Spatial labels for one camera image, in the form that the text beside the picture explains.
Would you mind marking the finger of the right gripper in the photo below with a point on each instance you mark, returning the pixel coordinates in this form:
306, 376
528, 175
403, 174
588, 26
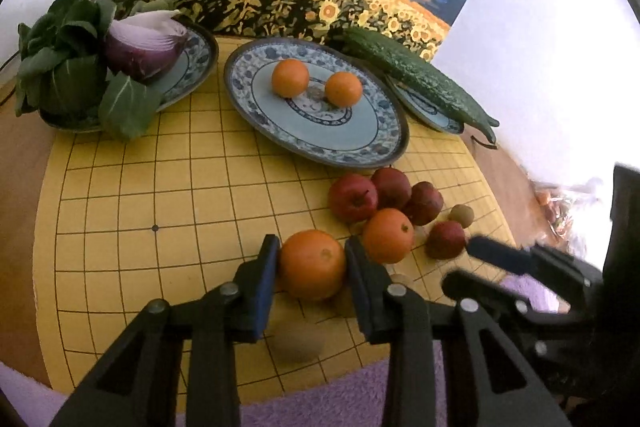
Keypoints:
495, 301
520, 256

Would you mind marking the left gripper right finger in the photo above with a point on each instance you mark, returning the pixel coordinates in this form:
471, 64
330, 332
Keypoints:
488, 381

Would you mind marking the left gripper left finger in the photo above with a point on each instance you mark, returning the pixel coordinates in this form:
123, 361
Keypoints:
135, 382

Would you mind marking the red apple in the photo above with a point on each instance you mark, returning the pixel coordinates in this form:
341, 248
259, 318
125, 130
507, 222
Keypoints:
446, 240
424, 205
353, 198
393, 187

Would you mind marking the lone brown kiwi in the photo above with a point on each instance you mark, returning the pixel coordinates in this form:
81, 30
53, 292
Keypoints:
462, 214

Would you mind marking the large front orange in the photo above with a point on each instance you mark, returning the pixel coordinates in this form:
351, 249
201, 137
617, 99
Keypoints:
312, 265

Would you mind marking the orange tangerine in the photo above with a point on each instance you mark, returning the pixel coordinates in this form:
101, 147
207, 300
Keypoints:
343, 89

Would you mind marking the small tangerine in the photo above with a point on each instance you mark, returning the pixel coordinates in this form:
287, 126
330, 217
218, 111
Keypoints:
290, 78

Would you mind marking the purple fluffy towel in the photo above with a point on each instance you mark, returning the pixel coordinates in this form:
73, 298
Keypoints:
356, 399

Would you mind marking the yellow go board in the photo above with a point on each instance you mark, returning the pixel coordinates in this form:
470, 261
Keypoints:
173, 214

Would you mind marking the small plate under cucumbers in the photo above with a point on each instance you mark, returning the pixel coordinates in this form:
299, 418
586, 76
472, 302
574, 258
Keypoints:
424, 110

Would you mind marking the rear dark green cucumber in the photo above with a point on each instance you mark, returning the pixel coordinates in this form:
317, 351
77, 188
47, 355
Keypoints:
469, 107

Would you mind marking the dark green cucumber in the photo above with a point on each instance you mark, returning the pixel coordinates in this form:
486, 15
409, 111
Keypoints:
392, 58
469, 107

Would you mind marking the front dark green cucumber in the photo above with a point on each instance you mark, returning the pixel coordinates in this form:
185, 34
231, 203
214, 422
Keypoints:
392, 58

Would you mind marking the large blue patterned plate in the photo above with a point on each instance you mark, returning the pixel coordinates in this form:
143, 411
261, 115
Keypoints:
373, 133

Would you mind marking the small plate under onion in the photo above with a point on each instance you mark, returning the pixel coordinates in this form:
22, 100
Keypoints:
196, 62

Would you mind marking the green leafy bok choy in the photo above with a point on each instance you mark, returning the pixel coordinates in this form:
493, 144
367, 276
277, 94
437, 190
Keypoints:
63, 68

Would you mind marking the halved red onion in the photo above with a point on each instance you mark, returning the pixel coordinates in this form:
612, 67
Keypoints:
145, 44

